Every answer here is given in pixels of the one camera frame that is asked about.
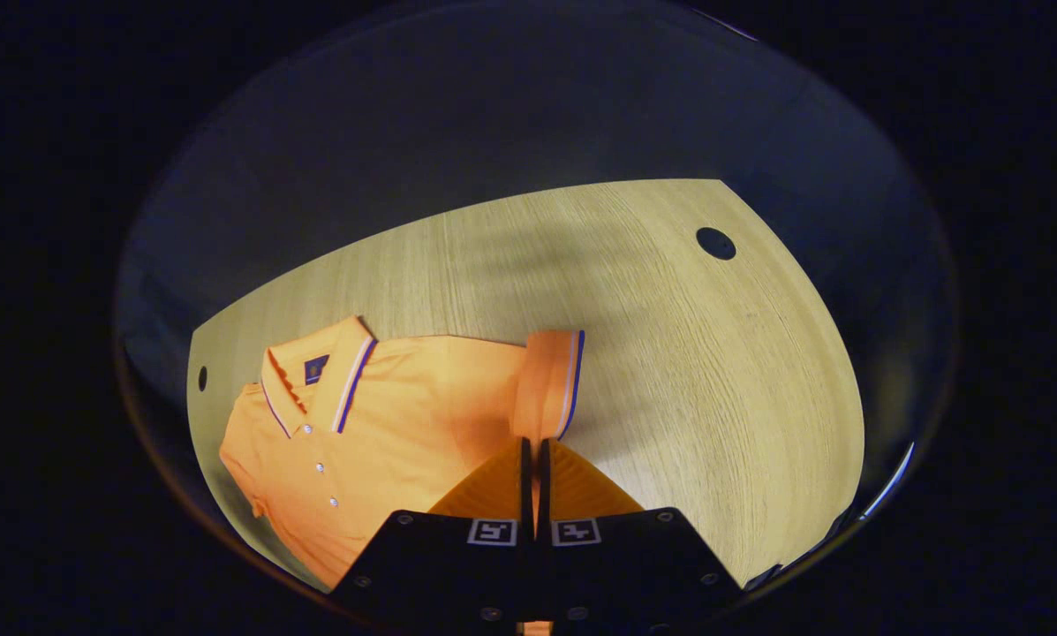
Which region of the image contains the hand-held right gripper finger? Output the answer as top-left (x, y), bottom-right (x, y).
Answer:
top-left (537, 437), bottom-right (745, 630)
top-left (329, 437), bottom-right (534, 630)

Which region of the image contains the orange polo T-shirt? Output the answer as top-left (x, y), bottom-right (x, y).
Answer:
top-left (219, 315), bottom-right (586, 591)

